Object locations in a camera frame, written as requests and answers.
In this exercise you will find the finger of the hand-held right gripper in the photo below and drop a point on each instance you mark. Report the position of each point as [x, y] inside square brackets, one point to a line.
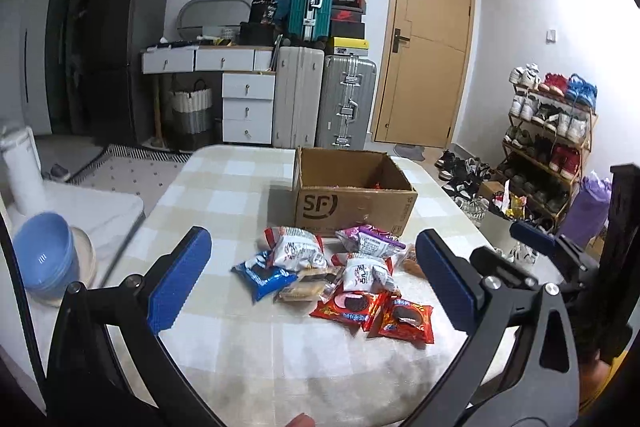
[532, 238]

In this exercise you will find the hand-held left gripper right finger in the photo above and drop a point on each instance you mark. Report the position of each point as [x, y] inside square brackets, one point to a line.
[445, 279]

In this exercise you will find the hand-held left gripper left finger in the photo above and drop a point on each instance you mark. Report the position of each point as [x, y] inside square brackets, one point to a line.
[182, 274]

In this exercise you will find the orange bread packet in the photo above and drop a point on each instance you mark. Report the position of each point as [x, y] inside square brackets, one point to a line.
[412, 264]

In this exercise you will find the red cookie packet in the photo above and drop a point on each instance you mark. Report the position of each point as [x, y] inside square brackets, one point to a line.
[405, 319]
[345, 308]

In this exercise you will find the blue cookie packet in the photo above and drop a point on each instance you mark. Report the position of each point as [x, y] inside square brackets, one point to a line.
[260, 278]

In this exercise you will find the white snack packet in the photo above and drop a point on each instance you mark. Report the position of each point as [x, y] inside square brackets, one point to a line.
[297, 252]
[365, 274]

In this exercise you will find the purple snack packet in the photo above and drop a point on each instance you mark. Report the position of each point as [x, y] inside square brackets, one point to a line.
[372, 242]

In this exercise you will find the brown cardboard box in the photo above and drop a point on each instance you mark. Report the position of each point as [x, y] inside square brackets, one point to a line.
[350, 209]

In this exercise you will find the clear cracker packet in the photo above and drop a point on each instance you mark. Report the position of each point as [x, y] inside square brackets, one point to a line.
[305, 289]

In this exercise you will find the person's left hand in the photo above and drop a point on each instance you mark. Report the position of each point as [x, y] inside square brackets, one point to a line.
[301, 421]

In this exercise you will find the heap of colourful wrappers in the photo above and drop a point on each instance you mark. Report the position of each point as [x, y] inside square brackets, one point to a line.
[512, 204]

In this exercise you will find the purple bag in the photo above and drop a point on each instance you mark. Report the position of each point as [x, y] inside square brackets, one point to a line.
[587, 212]

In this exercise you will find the small cardboard box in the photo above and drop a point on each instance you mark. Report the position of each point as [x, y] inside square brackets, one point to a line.
[490, 191]

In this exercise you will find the scattered pile of shoes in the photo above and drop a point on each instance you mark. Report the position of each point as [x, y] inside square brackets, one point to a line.
[465, 182]

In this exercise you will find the beige plate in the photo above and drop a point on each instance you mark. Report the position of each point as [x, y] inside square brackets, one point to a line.
[87, 259]

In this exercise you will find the white side table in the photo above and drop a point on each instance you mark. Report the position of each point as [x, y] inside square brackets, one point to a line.
[105, 217]

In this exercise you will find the wooden shoe rack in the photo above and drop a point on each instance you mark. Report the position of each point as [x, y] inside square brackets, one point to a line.
[590, 142]

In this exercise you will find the patterned floor rug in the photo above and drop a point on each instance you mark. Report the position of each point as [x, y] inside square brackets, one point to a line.
[130, 167]

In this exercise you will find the shoe rack with shoes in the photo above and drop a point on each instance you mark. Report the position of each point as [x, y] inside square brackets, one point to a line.
[550, 117]

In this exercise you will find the grey irregular floor mat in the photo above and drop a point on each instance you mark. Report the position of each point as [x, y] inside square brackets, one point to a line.
[409, 153]

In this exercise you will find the woven grey white basket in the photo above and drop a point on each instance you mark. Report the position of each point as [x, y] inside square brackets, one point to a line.
[192, 117]

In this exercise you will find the dark slipper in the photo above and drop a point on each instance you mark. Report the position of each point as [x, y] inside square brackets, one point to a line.
[60, 173]

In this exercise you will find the white drawer desk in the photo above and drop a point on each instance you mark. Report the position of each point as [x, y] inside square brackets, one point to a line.
[245, 107]

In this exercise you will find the wooden door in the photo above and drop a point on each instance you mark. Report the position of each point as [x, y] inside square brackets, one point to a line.
[425, 82]

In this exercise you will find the white kettle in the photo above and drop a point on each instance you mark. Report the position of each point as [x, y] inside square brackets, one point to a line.
[22, 172]

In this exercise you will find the silver suitcase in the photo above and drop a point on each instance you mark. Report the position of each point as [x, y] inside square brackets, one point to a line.
[345, 102]

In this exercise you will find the beige suitcase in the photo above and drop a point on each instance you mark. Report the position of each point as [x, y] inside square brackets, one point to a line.
[297, 97]

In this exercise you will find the dark grey fridge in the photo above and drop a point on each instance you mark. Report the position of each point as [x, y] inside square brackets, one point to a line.
[127, 57]

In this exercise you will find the black storage box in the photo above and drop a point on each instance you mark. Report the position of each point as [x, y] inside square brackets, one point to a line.
[257, 34]

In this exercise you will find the yellow black shoe box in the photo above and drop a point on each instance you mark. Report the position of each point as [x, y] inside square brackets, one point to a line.
[347, 47]

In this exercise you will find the grey folding table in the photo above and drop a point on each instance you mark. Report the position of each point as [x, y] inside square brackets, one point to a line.
[212, 12]

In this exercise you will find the plain black shoe box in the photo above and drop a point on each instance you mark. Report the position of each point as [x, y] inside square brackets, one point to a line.
[346, 31]

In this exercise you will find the white wardrobe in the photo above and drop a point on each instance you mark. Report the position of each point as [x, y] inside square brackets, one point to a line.
[22, 57]

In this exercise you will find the black printed bag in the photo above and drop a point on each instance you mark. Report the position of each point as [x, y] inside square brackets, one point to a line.
[263, 7]

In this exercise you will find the black shoe box red stripe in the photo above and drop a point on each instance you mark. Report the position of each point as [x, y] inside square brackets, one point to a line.
[348, 2]

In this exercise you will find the teal suitcase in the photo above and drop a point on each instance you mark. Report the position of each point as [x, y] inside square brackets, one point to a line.
[305, 2]

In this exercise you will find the white light switch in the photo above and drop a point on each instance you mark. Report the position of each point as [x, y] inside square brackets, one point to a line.
[551, 36]

